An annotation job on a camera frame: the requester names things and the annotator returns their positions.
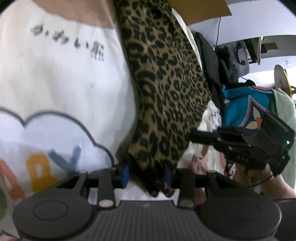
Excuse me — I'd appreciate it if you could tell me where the grey bag with black handle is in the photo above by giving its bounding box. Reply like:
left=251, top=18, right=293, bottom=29
left=215, top=39, right=251, bottom=77

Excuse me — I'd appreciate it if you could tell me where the person's right forearm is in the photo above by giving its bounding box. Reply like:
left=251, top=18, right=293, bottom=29
left=259, top=171, right=296, bottom=200

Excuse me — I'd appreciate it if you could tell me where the person's right hand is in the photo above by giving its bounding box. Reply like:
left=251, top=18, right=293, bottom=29
left=240, top=162, right=275, bottom=187

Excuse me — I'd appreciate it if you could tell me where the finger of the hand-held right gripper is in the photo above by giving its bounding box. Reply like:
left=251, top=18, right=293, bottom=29
left=190, top=127, right=218, bottom=146

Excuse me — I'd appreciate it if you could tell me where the printed cream blanket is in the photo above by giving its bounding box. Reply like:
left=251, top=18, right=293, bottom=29
left=0, top=0, right=234, bottom=239

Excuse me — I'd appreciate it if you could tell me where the light green cloth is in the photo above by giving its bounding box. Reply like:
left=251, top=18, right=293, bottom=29
left=273, top=89, right=296, bottom=190

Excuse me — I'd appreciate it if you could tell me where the brown cardboard box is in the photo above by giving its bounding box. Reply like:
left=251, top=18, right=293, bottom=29
left=166, top=0, right=232, bottom=26

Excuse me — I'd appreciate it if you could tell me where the leopard print garment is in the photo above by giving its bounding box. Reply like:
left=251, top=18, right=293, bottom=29
left=113, top=0, right=212, bottom=197

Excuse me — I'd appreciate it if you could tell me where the folded black garment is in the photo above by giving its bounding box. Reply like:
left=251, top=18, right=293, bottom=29
left=194, top=31, right=226, bottom=109

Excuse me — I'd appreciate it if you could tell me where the round wooden board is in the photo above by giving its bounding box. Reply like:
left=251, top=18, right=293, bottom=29
left=274, top=64, right=292, bottom=95

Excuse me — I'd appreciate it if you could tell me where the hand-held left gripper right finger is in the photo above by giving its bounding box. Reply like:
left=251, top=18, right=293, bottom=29
left=163, top=166, right=236, bottom=208

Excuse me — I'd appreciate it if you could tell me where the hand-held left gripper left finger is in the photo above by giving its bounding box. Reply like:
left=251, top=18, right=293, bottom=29
left=55, top=166, right=130, bottom=208

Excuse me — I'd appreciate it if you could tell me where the teal patterned bag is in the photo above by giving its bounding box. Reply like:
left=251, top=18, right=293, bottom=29
left=221, top=85, right=278, bottom=181

